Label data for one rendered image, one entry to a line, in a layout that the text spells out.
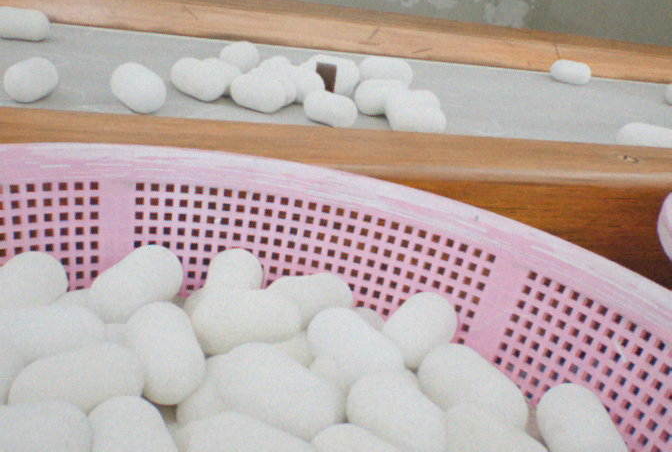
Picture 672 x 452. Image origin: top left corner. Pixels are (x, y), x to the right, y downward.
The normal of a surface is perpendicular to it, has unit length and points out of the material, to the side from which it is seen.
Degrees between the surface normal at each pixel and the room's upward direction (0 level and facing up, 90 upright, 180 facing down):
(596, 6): 90
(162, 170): 75
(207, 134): 0
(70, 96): 0
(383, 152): 0
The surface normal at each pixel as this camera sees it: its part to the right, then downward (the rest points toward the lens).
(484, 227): -0.49, -0.04
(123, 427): -0.09, -0.92
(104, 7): 0.35, -0.39
